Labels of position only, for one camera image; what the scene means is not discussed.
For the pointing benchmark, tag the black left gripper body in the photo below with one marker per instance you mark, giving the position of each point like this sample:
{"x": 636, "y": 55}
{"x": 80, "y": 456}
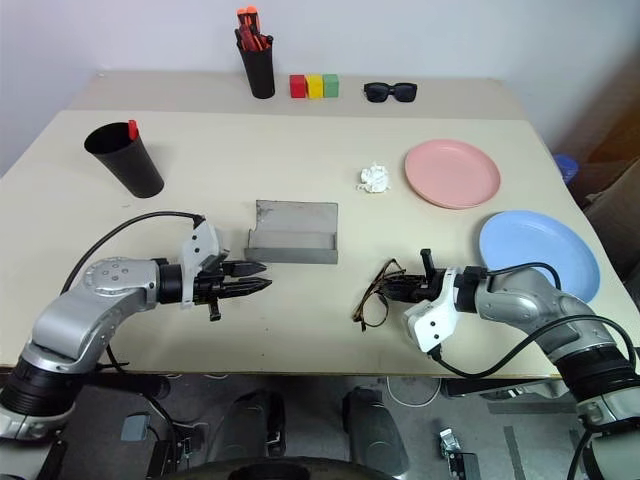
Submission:
{"x": 207, "y": 289}

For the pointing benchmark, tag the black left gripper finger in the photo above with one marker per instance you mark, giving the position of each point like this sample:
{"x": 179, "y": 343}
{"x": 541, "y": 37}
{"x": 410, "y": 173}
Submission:
{"x": 247, "y": 268}
{"x": 247, "y": 288}

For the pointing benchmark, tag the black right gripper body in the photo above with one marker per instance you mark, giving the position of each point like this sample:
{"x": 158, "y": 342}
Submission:
{"x": 425, "y": 289}

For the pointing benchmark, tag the tortoiseshell eyeglasses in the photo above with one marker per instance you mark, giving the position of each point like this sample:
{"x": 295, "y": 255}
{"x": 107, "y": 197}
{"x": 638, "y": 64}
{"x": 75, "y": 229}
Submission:
{"x": 380, "y": 312}

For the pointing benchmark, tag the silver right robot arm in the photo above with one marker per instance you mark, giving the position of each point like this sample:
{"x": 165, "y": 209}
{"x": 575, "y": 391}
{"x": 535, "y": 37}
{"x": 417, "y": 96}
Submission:
{"x": 530, "y": 300}

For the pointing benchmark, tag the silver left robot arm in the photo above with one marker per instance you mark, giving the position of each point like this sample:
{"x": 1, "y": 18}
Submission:
{"x": 115, "y": 285}

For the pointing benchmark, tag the grey open glasses case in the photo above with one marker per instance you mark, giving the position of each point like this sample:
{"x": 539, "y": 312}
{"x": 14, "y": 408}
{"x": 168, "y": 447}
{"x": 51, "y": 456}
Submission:
{"x": 295, "y": 225}

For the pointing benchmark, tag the black tapered cup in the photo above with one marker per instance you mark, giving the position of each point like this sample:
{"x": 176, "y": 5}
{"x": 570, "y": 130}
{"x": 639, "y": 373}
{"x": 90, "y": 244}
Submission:
{"x": 132, "y": 165}

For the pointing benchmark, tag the black tall pen holder cup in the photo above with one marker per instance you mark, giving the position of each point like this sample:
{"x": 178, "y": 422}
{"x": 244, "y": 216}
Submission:
{"x": 260, "y": 70}

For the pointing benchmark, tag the crumpled white paper ball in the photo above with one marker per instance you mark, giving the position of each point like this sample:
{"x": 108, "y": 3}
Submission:
{"x": 374, "y": 177}

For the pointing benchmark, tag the pink plate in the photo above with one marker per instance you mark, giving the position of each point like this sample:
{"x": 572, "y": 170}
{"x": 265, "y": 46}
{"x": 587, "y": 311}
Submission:
{"x": 452, "y": 172}

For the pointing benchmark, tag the blue plate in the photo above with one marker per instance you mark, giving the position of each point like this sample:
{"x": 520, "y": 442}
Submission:
{"x": 540, "y": 245}

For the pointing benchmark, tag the dark rounded foot shape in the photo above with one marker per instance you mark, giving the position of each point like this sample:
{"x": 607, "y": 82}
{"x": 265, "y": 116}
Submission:
{"x": 372, "y": 427}
{"x": 252, "y": 422}

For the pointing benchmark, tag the grey small floor box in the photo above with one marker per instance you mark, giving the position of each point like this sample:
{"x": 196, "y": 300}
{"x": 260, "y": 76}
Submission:
{"x": 135, "y": 427}

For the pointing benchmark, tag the small metal floor device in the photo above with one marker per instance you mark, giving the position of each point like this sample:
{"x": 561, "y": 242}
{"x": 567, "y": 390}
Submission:
{"x": 457, "y": 452}

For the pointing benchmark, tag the blue round lid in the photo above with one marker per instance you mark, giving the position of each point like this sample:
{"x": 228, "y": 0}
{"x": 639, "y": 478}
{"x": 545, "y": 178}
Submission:
{"x": 566, "y": 169}

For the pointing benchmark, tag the black sunglasses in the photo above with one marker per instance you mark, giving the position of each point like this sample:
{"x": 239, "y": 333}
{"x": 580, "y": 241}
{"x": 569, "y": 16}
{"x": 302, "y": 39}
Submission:
{"x": 390, "y": 92}

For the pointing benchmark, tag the red cube block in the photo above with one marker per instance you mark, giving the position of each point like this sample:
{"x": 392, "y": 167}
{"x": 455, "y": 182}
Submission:
{"x": 297, "y": 86}

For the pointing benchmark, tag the yellow cube block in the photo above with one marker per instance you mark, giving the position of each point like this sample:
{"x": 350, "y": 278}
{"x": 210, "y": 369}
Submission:
{"x": 315, "y": 86}

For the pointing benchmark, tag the brown cardboard box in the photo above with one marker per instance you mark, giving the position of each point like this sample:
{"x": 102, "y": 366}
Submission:
{"x": 615, "y": 225}

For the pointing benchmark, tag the green cube block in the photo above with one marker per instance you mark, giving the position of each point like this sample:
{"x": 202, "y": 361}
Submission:
{"x": 331, "y": 85}

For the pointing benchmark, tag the red and black marker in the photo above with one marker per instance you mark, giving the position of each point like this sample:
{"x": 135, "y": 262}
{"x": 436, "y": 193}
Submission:
{"x": 260, "y": 42}

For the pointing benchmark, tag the orange capped marker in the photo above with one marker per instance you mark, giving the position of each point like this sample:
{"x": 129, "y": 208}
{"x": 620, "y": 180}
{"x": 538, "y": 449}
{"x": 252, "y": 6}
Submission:
{"x": 247, "y": 17}

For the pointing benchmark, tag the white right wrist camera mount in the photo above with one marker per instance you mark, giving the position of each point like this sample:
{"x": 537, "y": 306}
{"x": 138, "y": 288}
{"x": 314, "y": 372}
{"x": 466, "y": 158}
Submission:
{"x": 432, "y": 322}

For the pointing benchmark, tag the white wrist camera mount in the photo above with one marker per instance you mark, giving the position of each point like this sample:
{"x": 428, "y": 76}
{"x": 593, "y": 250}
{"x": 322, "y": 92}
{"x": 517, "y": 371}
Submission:
{"x": 432, "y": 322}
{"x": 197, "y": 245}

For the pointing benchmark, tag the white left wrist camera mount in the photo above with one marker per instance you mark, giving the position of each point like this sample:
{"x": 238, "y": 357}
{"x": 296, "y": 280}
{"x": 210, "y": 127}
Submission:
{"x": 197, "y": 245}

